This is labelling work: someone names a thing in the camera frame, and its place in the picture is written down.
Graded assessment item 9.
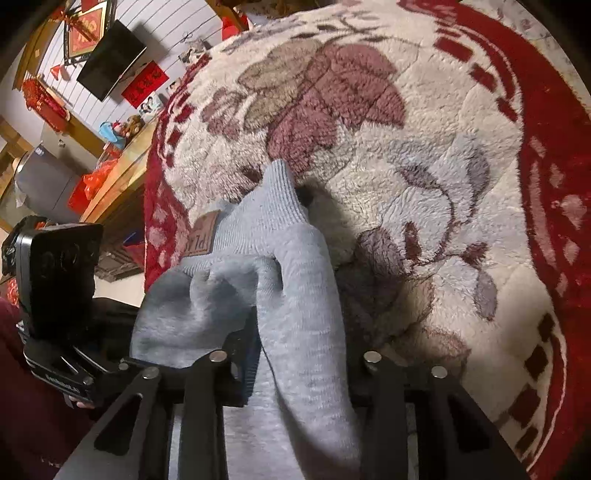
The red plastic bag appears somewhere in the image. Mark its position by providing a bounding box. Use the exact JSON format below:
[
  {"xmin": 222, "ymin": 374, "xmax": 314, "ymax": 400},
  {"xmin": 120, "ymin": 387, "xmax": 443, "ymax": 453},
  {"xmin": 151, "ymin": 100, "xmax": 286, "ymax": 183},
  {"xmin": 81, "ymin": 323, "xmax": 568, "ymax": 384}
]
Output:
[{"xmin": 68, "ymin": 159, "xmax": 116, "ymax": 213}]

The red diamond wall decoration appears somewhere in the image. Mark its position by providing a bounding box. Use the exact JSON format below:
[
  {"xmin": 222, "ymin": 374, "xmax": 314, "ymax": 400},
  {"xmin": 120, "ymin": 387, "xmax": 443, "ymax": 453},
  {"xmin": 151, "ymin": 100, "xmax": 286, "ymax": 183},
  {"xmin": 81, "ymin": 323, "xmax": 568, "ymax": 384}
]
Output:
[{"xmin": 62, "ymin": 0, "xmax": 116, "ymax": 65}]

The grey metal appliance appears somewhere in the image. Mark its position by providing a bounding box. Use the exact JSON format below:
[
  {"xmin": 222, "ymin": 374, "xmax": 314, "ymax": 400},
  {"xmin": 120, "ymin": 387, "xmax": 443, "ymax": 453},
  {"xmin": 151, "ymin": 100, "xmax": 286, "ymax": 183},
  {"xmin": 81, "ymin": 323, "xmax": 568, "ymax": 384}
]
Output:
[{"xmin": 14, "ymin": 143, "xmax": 84, "ymax": 222}]

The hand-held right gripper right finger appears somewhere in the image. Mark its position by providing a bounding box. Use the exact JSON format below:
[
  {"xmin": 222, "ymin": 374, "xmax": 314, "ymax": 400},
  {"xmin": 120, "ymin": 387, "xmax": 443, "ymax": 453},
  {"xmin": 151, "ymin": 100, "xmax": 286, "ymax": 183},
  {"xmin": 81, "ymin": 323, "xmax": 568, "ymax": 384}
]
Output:
[{"xmin": 348, "ymin": 351, "xmax": 529, "ymax": 480}]

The red floral plush blanket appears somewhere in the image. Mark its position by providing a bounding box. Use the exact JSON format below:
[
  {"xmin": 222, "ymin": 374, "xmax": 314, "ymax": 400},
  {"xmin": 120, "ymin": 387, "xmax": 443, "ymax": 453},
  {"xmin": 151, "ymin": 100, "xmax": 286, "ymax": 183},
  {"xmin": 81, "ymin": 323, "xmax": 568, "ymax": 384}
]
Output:
[{"xmin": 143, "ymin": 0, "xmax": 591, "ymax": 480}]

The brown teddy bear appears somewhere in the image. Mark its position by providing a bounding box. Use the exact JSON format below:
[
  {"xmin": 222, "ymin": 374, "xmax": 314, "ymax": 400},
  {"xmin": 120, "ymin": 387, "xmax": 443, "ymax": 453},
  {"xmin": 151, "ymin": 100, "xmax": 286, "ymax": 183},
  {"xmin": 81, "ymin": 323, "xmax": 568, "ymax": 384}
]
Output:
[{"xmin": 119, "ymin": 114, "xmax": 145, "ymax": 138}]

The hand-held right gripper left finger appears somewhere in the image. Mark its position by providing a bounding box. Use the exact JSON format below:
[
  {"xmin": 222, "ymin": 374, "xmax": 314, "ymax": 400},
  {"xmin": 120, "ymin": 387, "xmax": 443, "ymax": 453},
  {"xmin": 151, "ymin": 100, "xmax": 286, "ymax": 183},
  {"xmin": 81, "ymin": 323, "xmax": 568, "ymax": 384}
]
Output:
[{"xmin": 69, "ymin": 335, "xmax": 262, "ymax": 480}]

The red hanging ornament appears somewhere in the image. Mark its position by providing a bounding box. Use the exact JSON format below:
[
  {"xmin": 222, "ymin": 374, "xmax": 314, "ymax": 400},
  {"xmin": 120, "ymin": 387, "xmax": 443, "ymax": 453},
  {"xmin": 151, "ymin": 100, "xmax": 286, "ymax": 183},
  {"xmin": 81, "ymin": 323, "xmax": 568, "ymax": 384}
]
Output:
[{"xmin": 21, "ymin": 76, "xmax": 70, "ymax": 121}]

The red paper banner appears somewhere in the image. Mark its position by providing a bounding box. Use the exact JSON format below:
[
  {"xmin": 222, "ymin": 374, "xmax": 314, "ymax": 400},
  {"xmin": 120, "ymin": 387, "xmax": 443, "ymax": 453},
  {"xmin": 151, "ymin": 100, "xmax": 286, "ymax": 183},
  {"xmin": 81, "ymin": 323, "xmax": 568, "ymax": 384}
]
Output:
[{"xmin": 121, "ymin": 62, "xmax": 166, "ymax": 108}]

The black wall television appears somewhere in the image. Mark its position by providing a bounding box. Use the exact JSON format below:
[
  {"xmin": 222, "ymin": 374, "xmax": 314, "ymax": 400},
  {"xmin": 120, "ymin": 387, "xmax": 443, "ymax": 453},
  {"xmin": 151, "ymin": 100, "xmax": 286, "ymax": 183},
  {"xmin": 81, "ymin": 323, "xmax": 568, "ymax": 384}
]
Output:
[{"xmin": 76, "ymin": 19, "xmax": 147, "ymax": 102}]

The wooden cabinet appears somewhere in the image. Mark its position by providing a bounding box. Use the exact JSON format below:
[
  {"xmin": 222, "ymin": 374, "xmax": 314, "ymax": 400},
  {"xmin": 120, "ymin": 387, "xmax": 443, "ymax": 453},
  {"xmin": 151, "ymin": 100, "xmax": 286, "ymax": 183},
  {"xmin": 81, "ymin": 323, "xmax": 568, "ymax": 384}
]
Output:
[{"xmin": 78, "ymin": 115, "xmax": 160, "ymax": 282}]

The person's maroon clothing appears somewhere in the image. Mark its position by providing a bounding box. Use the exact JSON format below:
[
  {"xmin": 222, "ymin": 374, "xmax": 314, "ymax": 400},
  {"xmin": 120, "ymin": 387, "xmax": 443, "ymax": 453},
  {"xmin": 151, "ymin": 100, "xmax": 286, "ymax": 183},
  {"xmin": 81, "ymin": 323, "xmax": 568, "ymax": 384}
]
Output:
[{"xmin": 0, "ymin": 298, "xmax": 100, "ymax": 480}]

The light grey sweatshirt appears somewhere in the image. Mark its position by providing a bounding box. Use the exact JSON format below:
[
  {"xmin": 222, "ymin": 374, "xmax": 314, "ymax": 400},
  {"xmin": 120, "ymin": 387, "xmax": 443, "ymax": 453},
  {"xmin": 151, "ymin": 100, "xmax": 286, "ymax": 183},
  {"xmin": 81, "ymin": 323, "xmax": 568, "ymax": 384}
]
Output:
[{"xmin": 130, "ymin": 159, "xmax": 363, "ymax": 480}]

